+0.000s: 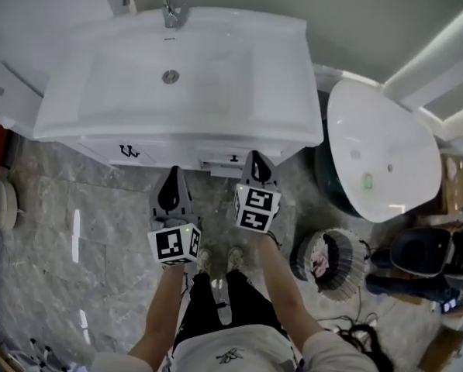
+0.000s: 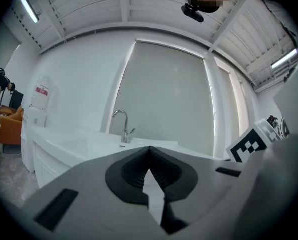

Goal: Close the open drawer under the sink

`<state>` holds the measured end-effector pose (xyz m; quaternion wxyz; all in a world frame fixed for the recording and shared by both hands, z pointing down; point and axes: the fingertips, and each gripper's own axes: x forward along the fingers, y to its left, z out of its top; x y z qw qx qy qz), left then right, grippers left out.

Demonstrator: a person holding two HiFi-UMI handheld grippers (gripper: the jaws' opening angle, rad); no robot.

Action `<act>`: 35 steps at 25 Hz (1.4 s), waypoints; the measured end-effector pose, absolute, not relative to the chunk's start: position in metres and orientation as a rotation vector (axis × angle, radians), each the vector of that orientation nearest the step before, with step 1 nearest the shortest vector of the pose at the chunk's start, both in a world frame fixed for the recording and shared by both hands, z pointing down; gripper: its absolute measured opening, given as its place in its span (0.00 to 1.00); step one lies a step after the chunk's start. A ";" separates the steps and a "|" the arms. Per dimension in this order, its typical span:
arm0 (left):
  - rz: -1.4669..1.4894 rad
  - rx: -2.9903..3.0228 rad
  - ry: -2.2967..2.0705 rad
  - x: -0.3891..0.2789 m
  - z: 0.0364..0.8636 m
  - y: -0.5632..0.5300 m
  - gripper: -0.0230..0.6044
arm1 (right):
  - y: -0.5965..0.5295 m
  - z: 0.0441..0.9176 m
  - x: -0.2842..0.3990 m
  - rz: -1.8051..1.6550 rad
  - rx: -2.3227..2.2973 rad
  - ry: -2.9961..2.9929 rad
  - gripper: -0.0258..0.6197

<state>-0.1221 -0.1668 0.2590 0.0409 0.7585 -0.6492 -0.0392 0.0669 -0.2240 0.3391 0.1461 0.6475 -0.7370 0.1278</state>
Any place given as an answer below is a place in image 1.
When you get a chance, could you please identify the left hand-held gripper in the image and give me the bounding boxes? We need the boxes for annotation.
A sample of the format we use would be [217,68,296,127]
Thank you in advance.
[147,165,202,266]

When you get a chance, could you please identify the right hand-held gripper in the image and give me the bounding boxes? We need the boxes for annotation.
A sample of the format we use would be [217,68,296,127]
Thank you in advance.
[233,150,282,235]

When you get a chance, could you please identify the white drawer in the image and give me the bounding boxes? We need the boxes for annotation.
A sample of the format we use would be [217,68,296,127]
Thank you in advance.
[197,146,285,178]

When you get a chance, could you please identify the person's right forearm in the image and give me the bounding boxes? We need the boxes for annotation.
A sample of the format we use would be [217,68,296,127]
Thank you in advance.
[253,229,326,345]

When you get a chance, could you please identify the person's left forearm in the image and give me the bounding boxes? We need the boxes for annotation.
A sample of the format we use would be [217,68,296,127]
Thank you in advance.
[127,263,186,368]

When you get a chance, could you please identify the person's left beige shoe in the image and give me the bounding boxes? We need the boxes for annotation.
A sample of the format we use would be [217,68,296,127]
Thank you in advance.
[195,247,213,277]

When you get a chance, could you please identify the person's beige shoe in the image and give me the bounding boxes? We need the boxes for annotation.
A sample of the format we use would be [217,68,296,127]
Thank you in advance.
[226,246,245,275]
[195,247,213,277]

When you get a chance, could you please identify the person's right beige shoe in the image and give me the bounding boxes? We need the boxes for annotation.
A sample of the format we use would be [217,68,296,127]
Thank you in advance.
[226,246,245,275]

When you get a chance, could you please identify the crumpled pink tissue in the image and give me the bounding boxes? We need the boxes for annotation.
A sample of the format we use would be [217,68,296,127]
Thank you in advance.
[309,245,333,277]

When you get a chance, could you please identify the black trousers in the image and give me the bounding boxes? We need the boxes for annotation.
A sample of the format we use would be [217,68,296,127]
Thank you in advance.
[171,268,285,349]

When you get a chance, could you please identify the pleated grey wastebasket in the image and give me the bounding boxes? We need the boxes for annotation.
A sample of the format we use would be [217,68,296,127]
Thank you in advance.
[289,227,368,305]

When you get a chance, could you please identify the white daisy print T-shirt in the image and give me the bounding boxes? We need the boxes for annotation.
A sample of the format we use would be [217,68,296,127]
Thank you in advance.
[91,322,384,372]

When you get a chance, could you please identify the black and white appliance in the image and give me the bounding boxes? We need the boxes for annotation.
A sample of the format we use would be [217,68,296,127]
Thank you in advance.
[389,220,463,283]

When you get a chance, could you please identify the chrome faucet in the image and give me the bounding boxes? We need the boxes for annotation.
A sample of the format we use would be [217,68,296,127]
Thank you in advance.
[122,0,190,29]

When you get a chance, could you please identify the white chair base with castors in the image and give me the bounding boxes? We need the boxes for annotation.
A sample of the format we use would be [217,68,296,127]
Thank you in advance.
[24,334,74,372]

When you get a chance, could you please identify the brown cardboard box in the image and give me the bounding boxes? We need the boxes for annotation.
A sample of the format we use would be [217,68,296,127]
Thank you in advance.
[440,152,463,217]
[416,325,463,370]

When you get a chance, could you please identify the black floor cable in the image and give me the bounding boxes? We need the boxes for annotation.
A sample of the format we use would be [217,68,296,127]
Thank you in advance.
[315,280,380,333]

